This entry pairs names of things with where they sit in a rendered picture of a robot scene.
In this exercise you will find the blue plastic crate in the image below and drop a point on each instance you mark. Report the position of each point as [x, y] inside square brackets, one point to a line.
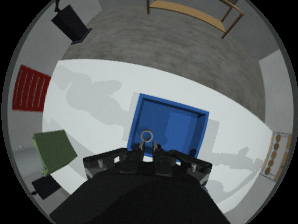
[181, 129]

